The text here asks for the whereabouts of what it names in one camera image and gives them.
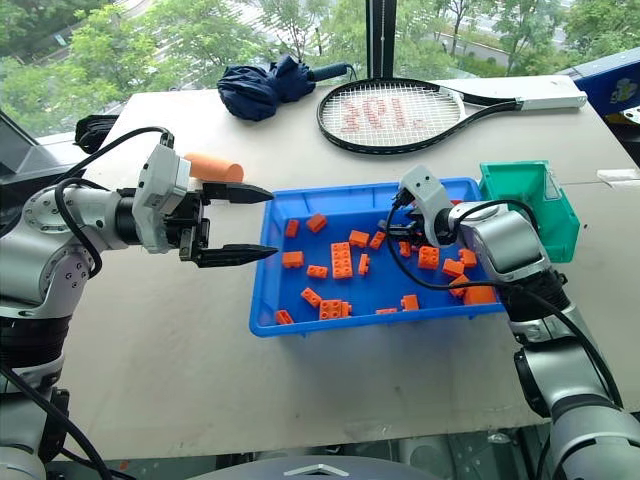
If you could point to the large plain orange block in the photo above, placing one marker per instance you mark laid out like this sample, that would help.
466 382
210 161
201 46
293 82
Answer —
480 296

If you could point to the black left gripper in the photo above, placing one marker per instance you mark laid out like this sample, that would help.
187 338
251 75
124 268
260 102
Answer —
192 225

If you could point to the dark angled panel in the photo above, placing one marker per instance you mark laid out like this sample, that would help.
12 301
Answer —
15 150

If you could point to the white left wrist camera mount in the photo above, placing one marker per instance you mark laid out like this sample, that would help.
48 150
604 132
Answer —
160 185

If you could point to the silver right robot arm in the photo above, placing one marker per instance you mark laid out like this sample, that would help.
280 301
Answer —
510 245

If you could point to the blue printed box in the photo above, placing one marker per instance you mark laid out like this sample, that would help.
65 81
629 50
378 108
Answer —
607 85

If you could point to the black bundled bag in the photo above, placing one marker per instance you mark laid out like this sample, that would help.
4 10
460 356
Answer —
95 131

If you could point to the dark window frame post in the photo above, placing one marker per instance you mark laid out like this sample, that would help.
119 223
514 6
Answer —
380 35

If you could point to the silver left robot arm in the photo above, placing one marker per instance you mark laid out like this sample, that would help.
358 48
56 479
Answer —
47 250

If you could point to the orange foam cylinder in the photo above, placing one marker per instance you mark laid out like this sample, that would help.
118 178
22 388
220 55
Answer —
215 167

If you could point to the long orange eight-stud brick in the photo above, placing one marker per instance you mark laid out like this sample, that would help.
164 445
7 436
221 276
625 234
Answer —
341 260

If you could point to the green plastic bin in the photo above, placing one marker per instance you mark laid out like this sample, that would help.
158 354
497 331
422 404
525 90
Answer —
555 235

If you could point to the blue plastic bin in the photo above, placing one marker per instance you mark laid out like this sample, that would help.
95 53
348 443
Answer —
300 330

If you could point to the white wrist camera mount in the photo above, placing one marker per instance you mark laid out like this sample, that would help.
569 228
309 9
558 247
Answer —
425 192
160 185

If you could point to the navy folded umbrella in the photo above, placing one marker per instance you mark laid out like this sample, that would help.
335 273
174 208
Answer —
255 92

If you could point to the small orange building brick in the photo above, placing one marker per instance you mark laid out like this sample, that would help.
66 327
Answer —
317 271
316 223
291 228
359 238
377 240
458 290
293 259
363 264
405 249
386 311
346 310
311 297
469 257
453 268
410 303
283 317

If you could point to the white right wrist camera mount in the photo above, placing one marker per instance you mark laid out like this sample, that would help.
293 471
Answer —
425 192

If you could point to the square orange four-stud brick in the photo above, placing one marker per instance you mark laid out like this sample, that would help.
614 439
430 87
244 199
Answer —
429 257
329 309

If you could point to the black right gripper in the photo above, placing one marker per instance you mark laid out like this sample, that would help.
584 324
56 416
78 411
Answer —
415 227

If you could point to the black and white tennis racket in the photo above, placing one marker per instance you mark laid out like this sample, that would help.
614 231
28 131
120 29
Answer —
330 132

